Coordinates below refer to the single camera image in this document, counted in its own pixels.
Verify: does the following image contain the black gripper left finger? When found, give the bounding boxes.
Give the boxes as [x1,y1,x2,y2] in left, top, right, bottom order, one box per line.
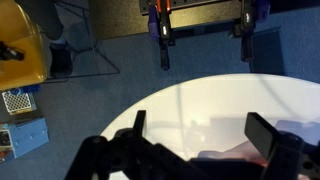
[132,109,148,138]

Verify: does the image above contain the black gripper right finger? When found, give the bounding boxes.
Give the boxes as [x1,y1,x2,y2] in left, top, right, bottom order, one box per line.
[244,112,283,168]

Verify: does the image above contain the orange translucent plastic bag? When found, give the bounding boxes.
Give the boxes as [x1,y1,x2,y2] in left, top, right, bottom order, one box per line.
[196,119,320,168]

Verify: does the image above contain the black clamp with orange trigger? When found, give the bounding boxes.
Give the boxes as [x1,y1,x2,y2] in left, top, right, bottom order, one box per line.
[147,0,176,71]

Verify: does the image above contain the person's black shoe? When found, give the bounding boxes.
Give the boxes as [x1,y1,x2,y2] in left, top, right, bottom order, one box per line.
[49,41,74,79]

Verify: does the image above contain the black and purple clamp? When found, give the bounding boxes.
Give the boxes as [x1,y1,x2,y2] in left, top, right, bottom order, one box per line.
[232,0,271,63]

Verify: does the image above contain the blue electronics box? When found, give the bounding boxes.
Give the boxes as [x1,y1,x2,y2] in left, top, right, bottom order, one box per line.
[0,117,50,160]

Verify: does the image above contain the white perforated box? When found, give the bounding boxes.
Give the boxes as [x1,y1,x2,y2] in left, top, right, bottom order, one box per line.
[1,89,37,116]

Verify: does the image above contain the black perforated breadboard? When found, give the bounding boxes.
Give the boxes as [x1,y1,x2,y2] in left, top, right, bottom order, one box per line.
[139,0,242,16]

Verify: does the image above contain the person's dark trouser leg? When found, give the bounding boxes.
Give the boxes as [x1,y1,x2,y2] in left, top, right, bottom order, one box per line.
[14,0,65,43]

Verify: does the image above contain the thin metal wire frame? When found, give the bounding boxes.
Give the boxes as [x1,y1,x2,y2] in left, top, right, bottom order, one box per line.
[40,0,121,82]

